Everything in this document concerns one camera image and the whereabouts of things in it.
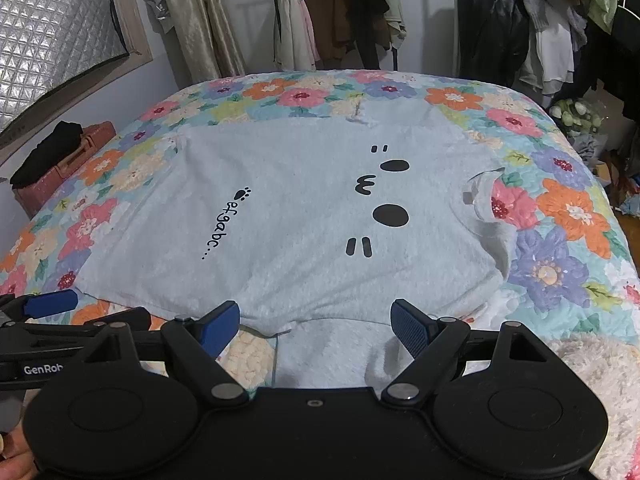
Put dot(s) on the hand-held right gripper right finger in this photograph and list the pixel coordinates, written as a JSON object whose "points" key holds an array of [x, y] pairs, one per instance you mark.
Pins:
{"points": [[412, 327]]}

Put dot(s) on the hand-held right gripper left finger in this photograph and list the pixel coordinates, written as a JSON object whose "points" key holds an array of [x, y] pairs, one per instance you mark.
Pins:
{"points": [[220, 327]]}

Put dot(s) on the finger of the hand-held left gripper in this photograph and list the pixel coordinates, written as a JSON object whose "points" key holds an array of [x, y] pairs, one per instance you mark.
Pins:
{"points": [[132, 317], [50, 304]]}

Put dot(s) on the light grey printed t-shirt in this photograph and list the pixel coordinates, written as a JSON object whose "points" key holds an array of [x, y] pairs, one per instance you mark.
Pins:
{"points": [[300, 210]]}

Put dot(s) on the folded black clothes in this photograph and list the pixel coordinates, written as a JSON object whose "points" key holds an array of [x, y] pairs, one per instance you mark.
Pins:
{"points": [[45, 155]]}

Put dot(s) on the black clothes rack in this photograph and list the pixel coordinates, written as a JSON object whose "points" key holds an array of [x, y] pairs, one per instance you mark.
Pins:
{"points": [[272, 5]]}

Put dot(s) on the person's left hand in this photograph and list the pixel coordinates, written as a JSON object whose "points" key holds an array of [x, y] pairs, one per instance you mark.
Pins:
{"points": [[12, 460]]}

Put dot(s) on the pink-brown hard suitcase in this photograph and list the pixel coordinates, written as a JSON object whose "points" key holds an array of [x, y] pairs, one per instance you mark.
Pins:
{"points": [[75, 160]]}

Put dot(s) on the floral quilted bedspread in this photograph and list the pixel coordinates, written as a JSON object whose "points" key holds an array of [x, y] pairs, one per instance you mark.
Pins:
{"points": [[565, 210]]}

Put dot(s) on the white fluffy blanket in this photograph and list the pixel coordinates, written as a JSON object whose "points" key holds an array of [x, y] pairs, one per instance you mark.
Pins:
{"points": [[600, 385]]}

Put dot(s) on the grey cloth pile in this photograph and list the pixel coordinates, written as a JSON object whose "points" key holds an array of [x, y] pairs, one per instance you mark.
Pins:
{"points": [[587, 150]]}

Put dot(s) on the white flower bouquet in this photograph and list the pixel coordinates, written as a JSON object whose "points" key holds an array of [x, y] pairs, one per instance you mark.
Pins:
{"points": [[575, 115]]}

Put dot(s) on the silver quilted window cover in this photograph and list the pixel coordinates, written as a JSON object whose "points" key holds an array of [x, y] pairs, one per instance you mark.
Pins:
{"points": [[50, 35]]}

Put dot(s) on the cream hanging garment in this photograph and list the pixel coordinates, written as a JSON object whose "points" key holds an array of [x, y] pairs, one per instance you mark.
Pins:
{"points": [[285, 35]]}

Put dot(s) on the white hanging garment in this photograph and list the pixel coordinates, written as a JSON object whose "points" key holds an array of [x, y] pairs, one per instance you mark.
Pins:
{"points": [[550, 60]]}

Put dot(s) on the beige satin curtain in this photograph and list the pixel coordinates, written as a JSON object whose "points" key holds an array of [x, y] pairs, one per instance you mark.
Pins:
{"points": [[200, 20]]}

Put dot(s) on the pink hanging garment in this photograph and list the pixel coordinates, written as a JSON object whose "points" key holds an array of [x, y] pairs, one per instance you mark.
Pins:
{"points": [[307, 35]]}

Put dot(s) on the black hanging garment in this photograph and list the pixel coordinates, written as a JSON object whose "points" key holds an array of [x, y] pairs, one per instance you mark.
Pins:
{"points": [[367, 10]]}

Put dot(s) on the pale green hanging vest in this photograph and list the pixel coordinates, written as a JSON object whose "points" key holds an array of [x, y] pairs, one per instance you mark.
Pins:
{"points": [[395, 5]]}

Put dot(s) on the brown hanging garment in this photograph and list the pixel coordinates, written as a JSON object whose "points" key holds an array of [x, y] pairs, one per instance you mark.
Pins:
{"points": [[325, 15]]}

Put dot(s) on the black hanging coat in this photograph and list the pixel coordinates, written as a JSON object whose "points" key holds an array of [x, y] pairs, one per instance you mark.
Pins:
{"points": [[625, 60]]}

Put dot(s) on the grey knit hanging garment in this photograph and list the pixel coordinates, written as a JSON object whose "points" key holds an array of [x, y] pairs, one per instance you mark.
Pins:
{"points": [[540, 5]]}

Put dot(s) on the beige window frame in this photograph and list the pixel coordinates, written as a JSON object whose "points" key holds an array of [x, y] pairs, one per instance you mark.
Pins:
{"points": [[140, 40]]}

